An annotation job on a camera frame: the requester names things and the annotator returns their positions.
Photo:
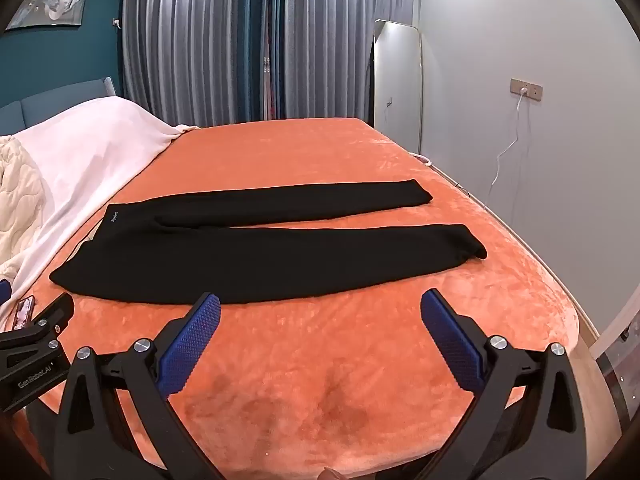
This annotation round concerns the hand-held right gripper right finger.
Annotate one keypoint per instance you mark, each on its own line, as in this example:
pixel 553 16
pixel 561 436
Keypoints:
pixel 447 340

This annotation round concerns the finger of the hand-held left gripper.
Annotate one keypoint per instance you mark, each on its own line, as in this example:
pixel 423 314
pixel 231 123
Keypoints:
pixel 47 327
pixel 3 291

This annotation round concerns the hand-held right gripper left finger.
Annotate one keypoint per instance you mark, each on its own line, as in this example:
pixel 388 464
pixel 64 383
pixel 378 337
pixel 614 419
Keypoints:
pixel 192 340

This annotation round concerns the black pants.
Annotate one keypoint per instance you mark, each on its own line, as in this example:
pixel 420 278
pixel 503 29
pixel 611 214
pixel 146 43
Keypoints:
pixel 250 260

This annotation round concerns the smartphone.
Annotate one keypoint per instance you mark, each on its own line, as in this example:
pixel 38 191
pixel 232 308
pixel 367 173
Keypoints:
pixel 22 311

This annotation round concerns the cream quilted duvet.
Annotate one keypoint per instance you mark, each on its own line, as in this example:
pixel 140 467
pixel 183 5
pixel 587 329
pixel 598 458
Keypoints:
pixel 20 200

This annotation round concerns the orange plush blanket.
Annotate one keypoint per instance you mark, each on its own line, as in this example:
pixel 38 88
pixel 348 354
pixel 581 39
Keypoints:
pixel 350 360

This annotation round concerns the white blanket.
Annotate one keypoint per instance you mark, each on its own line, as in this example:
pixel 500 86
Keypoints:
pixel 100 150

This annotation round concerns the blue upholstered headboard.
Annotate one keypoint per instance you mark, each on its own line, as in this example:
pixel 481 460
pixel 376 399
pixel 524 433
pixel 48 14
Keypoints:
pixel 60 100

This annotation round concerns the standing mirror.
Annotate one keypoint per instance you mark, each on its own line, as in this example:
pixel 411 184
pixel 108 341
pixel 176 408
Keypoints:
pixel 397 90

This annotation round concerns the blue curtain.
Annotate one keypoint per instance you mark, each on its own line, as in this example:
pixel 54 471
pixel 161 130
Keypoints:
pixel 277 60

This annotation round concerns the grey sheer curtain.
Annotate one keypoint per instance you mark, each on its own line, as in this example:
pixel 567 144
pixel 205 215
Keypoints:
pixel 200 35
pixel 340 35

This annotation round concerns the beige wall socket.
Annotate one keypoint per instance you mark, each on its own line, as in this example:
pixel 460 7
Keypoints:
pixel 527 89

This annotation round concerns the wall poster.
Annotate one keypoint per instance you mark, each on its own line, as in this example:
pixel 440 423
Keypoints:
pixel 47 7

